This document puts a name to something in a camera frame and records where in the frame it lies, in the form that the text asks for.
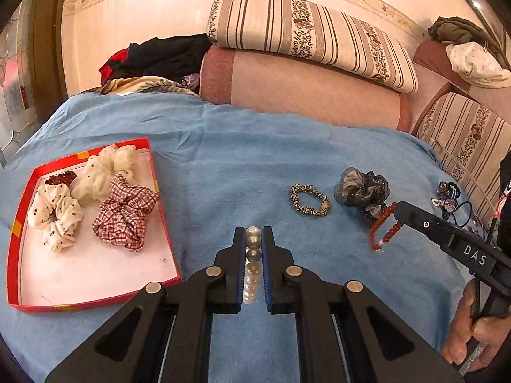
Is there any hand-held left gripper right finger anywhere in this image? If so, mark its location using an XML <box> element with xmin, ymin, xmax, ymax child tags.
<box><xmin>261</xmin><ymin>227</ymin><xmax>466</xmax><ymax>383</ymax></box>

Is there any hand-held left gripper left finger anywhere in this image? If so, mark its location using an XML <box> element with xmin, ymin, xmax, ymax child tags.
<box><xmin>44</xmin><ymin>227</ymin><xmax>245</xmax><ymax>383</ymax></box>

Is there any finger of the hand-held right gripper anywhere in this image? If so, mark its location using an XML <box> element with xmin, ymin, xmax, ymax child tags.
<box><xmin>393</xmin><ymin>201</ymin><xmax>460</xmax><ymax>248</ymax></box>

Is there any red bead bracelet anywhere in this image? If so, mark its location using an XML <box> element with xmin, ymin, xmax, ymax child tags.
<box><xmin>368</xmin><ymin>202</ymin><xmax>405</xmax><ymax>254</ymax></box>

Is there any pearl bracelet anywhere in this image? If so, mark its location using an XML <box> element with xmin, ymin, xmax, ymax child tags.
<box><xmin>243</xmin><ymin>225</ymin><xmax>262</xmax><ymax>306</ymax></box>

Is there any red cardboard box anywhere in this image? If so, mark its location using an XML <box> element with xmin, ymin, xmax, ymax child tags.
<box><xmin>7</xmin><ymin>138</ymin><xmax>183</xmax><ymax>314</ymax></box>

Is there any person's right hand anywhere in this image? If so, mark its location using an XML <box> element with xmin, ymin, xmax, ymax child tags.
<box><xmin>441</xmin><ymin>279</ymin><xmax>506</xmax><ymax>372</ymax></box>

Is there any grey black scrunchie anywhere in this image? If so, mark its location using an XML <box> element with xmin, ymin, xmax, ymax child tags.
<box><xmin>334</xmin><ymin>166</ymin><xmax>391</xmax><ymax>222</ymax></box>

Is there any striped floral seat cushion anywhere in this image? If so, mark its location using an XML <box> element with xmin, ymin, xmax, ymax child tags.
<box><xmin>415</xmin><ymin>92</ymin><xmax>511</xmax><ymax>224</ymax></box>

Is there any blue blanket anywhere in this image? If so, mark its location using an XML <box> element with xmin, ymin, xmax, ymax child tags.
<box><xmin>0</xmin><ymin>92</ymin><xmax>500</xmax><ymax>383</ymax></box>

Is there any red checked scrunchie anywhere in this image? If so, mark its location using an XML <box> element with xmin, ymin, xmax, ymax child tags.
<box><xmin>92</xmin><ymin>173</ymin><xmax>161</xmax><ymax>253</ymax></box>

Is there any pink sofa armrest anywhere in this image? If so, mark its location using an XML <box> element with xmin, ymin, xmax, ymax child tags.
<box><xmin>413</xmin><ymin>40</ymin><xmax>511</xmax><ymax>128</ymax></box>

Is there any white cloth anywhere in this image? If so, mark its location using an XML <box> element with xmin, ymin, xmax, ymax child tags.
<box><xmin>446</xmin><ymin>42</ymin><xmax>511</xmax><ymax>88</ymax></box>

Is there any cream dotted scrunchie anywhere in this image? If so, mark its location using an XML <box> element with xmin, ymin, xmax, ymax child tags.
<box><xmin>71</xmin><ymin>144</ymin><xmax>140</xmax><ymax>210</ymax></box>

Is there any pink bolster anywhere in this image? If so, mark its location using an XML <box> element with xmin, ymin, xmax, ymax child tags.
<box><xmin>198</xmin><ymin>44</ymin><xmax>412</xmax><ymax>132</ymax></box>

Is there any white cherry print scrunchie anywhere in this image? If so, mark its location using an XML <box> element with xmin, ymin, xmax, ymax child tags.
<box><xmin>27</xmin><ymin>184</ymin><xmax>84</xmax><ymax>254</ymax></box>

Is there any olive green cloth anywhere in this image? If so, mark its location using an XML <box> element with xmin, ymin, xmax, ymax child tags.
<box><xmin>428</xmin><ymin>16</ymin><xmax>511</xmax><ymax>68</ymax></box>

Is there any dark red dotted scrunchie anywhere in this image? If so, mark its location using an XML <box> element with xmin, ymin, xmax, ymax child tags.
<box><xmin>45</xmin><ymin>171</ymin><xmax>78</xmax><ymax>187</ymax></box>

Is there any beige floral cloth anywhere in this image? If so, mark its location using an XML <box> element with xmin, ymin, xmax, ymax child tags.
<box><xmin>98</xmin><ymin>76</ymin><xmax>200</xmax><ymax>97</ymax></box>

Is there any striped floral long cushion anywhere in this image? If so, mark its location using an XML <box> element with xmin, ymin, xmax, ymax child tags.
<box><xmin>206</xmin><ymin>0</ymin><xmax>419</xmax><ymax>94</ymax></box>

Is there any black clothes pile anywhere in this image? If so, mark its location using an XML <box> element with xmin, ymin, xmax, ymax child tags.
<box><xmin>99</xmin><ymin>34</ymin><xmax>214</xmax><ymax>84</ymax></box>

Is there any glass door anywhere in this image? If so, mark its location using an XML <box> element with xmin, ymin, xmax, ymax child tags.
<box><xmin>0</xmin><ymin>0</ymin><xmax>68</xmax><ymax>168</ymax></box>

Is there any pile of beaded hair ties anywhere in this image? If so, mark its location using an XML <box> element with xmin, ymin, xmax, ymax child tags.
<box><xmin>431</xmin><ymin>181</ymin><xmax>480</xmax><ymax>232</ymax></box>

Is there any leopard print hair tie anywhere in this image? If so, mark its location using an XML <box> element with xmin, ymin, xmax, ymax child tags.
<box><xmin>289</xmin><ymin>184</ymin><xmax>332</xmax><ymax>218</ymax></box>

